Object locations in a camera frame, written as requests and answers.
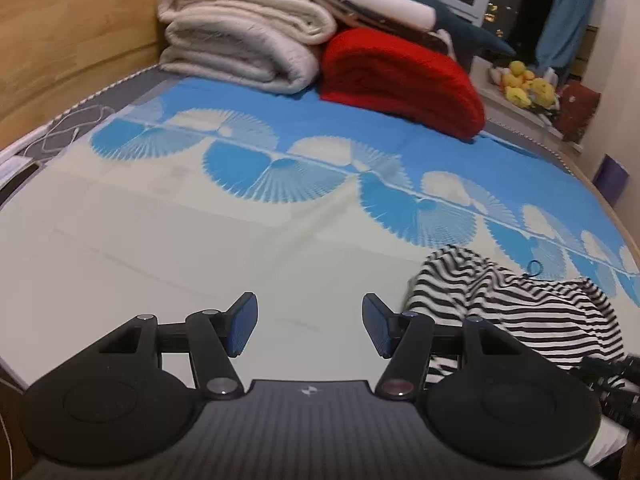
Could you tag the blue and cream printed bedsheet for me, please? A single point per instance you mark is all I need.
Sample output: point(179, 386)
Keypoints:
point(175, 220)

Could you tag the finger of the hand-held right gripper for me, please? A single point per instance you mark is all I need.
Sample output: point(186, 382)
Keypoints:
point(607, 367)

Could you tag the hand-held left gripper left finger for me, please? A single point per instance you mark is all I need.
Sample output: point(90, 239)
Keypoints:
point(244, 322)

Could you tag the beige folded blanket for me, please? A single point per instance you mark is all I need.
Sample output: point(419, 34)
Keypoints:
point(240, 30)

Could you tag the wooden headboard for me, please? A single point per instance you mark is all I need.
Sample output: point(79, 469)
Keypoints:
point(70, 35)

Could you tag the brown plush toy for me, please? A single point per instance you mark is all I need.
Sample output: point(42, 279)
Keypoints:
point(580, 110)

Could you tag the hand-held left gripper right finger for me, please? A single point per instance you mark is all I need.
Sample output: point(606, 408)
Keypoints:
point(376, 325)

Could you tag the purple box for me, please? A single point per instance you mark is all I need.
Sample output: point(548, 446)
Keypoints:
point(612, 180)

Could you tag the yellow plush toys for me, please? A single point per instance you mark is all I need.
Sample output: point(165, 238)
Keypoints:
point(530, 87)

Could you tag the blue curtain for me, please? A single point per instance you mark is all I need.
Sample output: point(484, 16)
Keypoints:
point(567, 10)

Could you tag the black and white striped shirt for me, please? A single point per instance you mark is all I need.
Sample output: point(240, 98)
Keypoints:
point(525, 305)

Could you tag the teal shark plush toy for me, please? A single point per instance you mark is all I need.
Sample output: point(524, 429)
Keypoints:
point(450, 15)

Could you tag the red folded blanket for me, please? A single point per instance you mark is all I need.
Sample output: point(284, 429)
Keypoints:
point(405, 80)

